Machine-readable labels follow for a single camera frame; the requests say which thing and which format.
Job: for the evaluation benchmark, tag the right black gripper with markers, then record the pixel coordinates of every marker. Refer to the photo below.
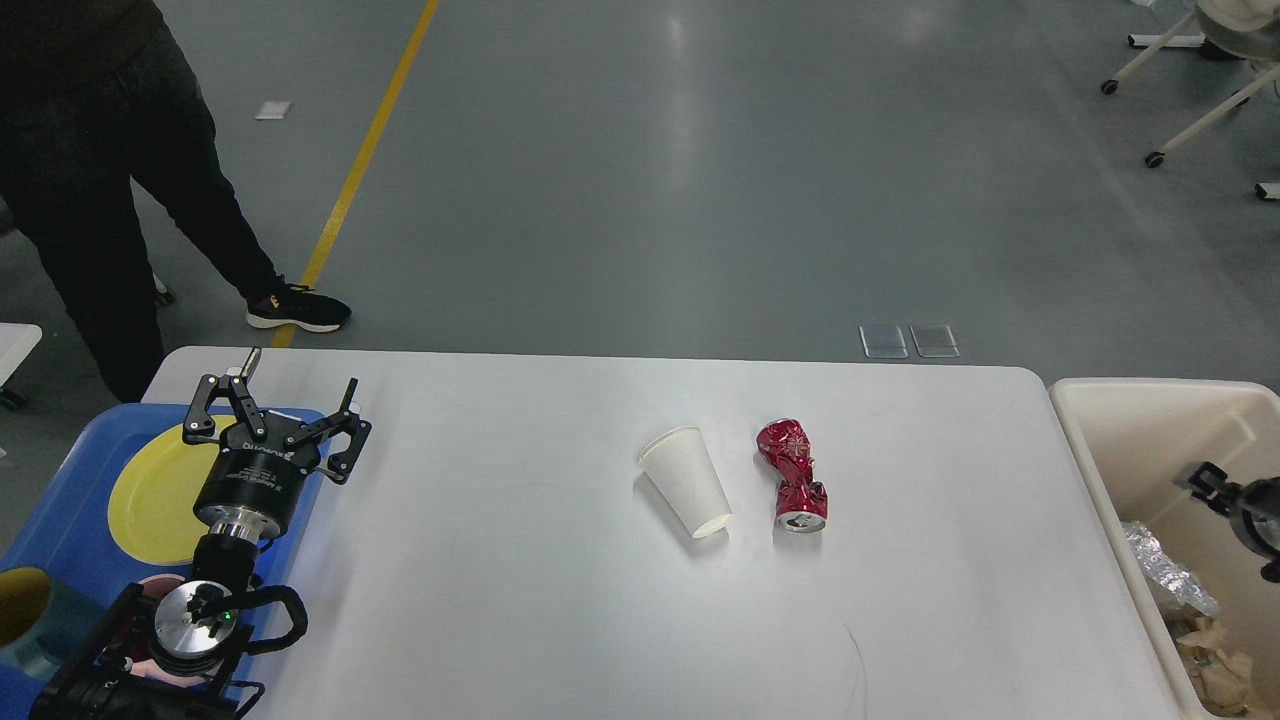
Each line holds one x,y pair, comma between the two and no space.
1252,510

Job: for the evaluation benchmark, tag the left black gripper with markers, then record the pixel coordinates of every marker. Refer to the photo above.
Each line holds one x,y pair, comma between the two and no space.
252,480

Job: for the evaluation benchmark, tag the clear plastic wrap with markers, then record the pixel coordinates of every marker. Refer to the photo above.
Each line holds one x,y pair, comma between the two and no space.
1177,592

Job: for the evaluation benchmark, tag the yellow round plate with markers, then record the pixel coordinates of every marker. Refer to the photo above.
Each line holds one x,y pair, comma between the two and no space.
150,509

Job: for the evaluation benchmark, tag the brown paper ball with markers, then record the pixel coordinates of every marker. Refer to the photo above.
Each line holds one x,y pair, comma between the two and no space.
1223,680

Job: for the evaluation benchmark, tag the pink ribbed mug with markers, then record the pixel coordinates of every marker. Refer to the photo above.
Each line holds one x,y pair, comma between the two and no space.
155,585

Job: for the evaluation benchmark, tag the dark teal mug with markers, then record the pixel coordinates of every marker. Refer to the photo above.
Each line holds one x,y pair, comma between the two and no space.
43,621

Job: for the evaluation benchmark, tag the crushed red can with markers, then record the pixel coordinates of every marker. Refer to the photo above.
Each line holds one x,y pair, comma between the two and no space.
802,503

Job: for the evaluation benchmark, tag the white paper cup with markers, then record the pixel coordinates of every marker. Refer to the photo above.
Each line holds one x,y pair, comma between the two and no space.
679,465

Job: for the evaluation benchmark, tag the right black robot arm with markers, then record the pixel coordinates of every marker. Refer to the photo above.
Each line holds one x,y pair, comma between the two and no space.
1272,570

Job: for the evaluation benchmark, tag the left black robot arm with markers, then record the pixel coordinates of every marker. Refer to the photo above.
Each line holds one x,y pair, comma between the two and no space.
175,656

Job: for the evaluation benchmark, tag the beige plastic bin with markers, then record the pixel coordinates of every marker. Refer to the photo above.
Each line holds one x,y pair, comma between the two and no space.
1134,439

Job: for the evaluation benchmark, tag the blue plastic tray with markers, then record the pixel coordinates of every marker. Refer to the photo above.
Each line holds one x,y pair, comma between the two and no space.
68,536

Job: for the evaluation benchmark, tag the white side table corner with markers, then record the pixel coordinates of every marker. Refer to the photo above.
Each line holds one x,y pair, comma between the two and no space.
17,342

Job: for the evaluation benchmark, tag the person in dark clothes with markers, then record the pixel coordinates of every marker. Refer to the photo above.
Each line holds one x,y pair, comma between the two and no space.
98,99

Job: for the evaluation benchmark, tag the white rolling stand legs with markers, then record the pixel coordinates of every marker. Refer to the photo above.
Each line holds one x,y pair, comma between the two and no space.
1212,62

